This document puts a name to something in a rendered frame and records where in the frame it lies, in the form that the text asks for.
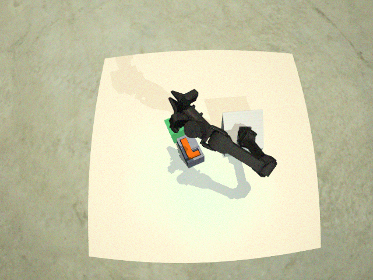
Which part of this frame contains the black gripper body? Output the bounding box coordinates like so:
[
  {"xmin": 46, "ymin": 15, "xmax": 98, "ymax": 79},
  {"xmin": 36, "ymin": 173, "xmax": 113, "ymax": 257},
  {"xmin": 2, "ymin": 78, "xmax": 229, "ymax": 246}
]
[{"xmin": 178, "ymin": 89, "xmax": 203, "ymax": 121}]

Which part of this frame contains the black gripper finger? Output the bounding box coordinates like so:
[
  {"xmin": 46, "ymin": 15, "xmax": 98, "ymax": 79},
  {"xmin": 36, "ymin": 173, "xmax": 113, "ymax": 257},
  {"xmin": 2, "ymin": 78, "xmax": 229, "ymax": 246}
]
[
  {"xmin": 168, "ymin": 97, "xmax": 183, "ymax": 114},
  {"xmin": 171, "ymin": 90, "xmax": 184, "ymax": 106}
]

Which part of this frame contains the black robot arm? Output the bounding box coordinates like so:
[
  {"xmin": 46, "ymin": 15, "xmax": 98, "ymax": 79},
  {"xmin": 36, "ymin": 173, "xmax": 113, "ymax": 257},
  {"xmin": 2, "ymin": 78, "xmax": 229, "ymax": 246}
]
[{"xmin": 169, "ymin": 112, "xmax": 277, "ymax": 177}]

